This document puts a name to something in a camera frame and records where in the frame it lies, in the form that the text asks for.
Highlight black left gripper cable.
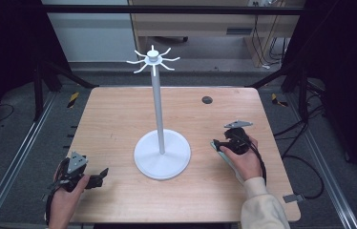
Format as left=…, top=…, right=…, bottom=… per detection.
left=44, top=177, right=62, bottom=224

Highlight black cables under desk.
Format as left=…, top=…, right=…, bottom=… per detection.
left=250, top=1, right=291, bottom=70

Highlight black horizontal bar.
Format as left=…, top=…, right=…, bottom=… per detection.
left=41, top=4, right=305, bottom=16

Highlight dark curtain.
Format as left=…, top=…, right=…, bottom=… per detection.
left=0, top=0, right=72, bottom=144
left=281, top=0, right=357, bottom=187

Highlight white hook stand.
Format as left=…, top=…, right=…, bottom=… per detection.
left=126, top=44, right=193, bottom=181

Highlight grey clip on table edge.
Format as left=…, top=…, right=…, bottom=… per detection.
left=283, top=193, right=306, bottom=204

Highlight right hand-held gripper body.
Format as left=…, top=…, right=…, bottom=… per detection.
left=220, top=119, right=254, bottom=156

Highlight metal floor rail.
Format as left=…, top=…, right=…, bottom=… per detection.
left=284, top=93, right=357, bottom=229
left=0, top=91, right=58, bottom=229

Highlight black metal stand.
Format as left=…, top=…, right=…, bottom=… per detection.
left=246, top=61, right=327, bottom=123
left=32, top=59, right=100, bottom=122

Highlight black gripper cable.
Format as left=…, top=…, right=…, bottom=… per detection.
left=44, top=177, right=62, bottom=224
left=244, top=135, right=268, bottom=186

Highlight thin black floor cable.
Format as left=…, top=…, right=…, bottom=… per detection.
left=0, top=103, right=16, bottom=124

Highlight person's left hand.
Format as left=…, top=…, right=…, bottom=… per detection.
left=49, top=175, right=91, bottom=224

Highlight pale green packet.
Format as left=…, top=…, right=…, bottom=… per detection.
left=210, top=140, right=246, bottom=186

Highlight person's right hand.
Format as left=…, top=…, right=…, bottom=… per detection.
left=219, top=135, right=264, bottom=182

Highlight black looped floor cable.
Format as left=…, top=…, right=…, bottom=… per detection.
left=281, top=154, right=326, bottom=200

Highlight black straight floor cable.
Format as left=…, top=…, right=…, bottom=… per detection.
left=273, top=104, right=326, bottom=138

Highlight light wooden desk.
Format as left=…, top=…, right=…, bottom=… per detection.
left=128, top=0, right=305, bottom=69

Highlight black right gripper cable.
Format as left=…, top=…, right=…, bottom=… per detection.
left=244, top=135, right=268, bottom=186

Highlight white cabinet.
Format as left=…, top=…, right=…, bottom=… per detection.
left=41, top=0, right=138, bottom=63

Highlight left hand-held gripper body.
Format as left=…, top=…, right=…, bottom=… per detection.
left=53, top=151, right=95, bottom=194

